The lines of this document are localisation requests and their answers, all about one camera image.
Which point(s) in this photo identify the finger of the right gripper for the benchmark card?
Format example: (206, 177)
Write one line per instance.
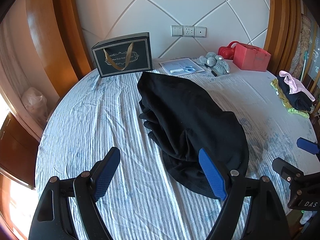
(308, 146)

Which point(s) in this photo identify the plastic bag bin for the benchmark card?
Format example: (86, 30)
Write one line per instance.
(36, 105)

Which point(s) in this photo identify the pink folded garment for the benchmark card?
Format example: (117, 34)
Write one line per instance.
(295, 85)

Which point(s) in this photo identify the wooden cabinet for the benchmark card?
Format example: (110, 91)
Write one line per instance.
(18, 151)

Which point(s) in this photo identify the white paper sheet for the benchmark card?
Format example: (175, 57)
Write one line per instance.
(180, 63)

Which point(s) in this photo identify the red handled object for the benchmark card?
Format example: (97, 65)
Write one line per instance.
(228, 52)

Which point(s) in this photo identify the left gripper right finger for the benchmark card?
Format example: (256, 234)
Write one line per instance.
(216, 174)

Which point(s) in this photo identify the red paper bag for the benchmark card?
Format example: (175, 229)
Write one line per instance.
(248, 57)

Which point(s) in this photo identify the navy folded garment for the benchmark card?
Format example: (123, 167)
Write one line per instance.
(299, 101)

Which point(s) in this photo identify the wall switch socket panel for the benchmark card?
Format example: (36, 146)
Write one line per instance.
(188, 31)

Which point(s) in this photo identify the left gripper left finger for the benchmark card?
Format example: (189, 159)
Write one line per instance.
(103, 172)

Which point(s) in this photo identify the striped bed sheet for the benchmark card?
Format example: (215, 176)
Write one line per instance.
(143, 201)

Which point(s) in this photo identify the olive yellow folded garment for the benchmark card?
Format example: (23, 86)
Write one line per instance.
(285, 101)

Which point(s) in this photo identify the black t-shirt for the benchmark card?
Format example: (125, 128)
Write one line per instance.
(182, 119)

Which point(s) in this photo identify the dark green gift bag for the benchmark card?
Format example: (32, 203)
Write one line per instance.
(123, 54)

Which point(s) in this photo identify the grey plush toy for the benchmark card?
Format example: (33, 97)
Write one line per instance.
(216, 62)

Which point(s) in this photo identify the blue scissors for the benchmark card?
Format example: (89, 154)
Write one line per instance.
(187, 69)

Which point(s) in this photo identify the black marker pen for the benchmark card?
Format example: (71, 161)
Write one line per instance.
(210, 69)

